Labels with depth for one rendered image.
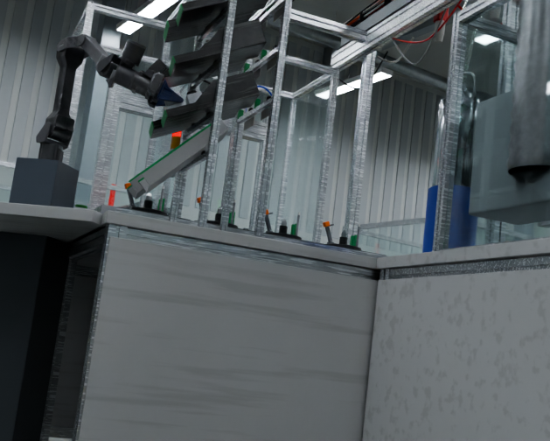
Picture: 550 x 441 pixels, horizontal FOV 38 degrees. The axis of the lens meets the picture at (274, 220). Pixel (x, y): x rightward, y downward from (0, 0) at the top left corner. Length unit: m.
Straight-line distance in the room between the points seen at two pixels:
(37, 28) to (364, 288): 9.63
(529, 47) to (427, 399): 0.85
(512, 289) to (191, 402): 0.80
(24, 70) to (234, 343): 9.46
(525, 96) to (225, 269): 0.82
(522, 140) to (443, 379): 0.57
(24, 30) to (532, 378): 10.28
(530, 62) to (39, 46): 9.81
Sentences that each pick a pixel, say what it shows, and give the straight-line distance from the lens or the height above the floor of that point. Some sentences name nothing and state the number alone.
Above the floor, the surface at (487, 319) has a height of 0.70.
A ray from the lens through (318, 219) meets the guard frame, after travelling 3.85.
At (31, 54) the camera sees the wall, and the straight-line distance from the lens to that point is 11.33.
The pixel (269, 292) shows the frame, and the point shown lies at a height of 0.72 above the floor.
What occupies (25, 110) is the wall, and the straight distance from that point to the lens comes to 11.14.
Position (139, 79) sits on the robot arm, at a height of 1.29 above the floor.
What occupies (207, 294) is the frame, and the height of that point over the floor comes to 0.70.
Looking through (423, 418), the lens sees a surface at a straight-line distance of 1.91.
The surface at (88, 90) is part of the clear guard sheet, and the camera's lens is 4.15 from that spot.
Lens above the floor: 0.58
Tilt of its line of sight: 9 degrees up
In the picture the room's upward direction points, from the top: 7 degrees clockwise
